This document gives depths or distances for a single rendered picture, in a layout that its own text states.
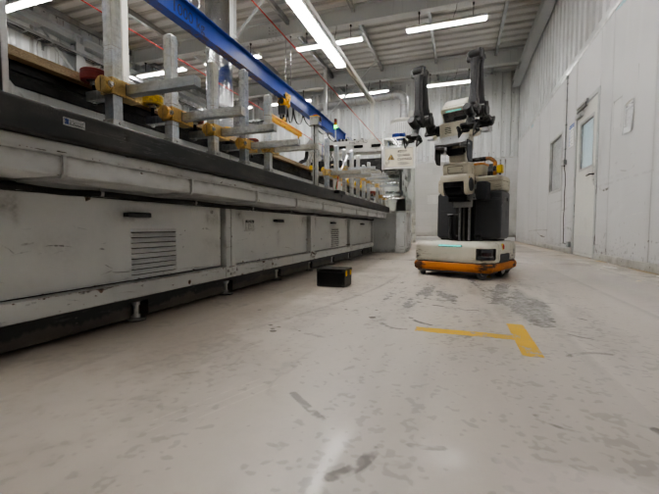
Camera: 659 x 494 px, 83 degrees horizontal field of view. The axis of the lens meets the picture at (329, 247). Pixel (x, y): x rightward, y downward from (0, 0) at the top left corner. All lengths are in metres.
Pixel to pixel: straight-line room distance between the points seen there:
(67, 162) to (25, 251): 0.34
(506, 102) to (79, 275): 11.98
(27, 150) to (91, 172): 0.18
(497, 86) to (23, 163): 12.22
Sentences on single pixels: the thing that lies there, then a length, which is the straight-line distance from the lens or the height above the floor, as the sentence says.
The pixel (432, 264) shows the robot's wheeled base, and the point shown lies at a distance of 3.09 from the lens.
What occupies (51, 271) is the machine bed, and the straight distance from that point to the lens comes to 1.53.
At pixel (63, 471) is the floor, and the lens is 0.81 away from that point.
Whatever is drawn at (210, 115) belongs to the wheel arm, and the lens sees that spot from 1.52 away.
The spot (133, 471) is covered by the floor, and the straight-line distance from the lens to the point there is 0.75.
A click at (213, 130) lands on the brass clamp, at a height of 0.80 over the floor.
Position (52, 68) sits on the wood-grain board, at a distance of 1.54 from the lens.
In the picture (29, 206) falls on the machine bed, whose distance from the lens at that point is 1.49.
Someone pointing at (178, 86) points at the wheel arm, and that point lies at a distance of 1.29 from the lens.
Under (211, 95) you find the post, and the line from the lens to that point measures 1.81.
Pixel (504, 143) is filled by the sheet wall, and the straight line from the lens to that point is 12.35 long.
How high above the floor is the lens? 0.39
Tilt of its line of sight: 3 degrees down
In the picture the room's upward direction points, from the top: straight up
